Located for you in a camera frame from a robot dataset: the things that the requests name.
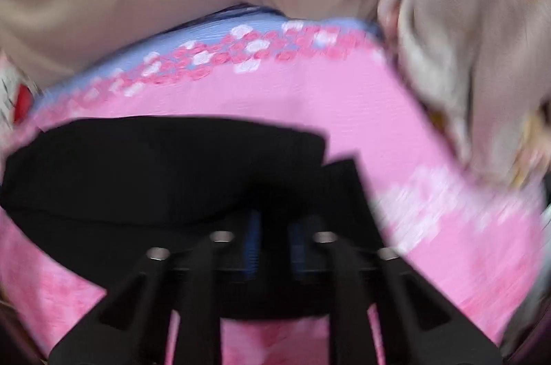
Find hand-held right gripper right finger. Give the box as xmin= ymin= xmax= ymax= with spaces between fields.
xmin=288 ymin=214 xmax=503 ymax=365

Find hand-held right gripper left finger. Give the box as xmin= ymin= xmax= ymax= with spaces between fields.
xmin=48 ymin=212 xmax=263 ymax=365

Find black pants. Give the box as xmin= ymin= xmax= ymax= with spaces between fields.
xmin=0 ymin=116 xmax=388 ymax=319

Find pink floral blanket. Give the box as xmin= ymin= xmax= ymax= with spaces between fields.
xmin=0 ymin=16 xmax=547 ymax=365

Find pale fleece blanket orange print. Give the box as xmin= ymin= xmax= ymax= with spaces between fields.
xmin=378 ymin=0 xmax=551 ymax=194

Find red white printed cloth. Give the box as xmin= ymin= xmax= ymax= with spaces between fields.
xmin=0 ymin=50 xmax=36 ymax=133

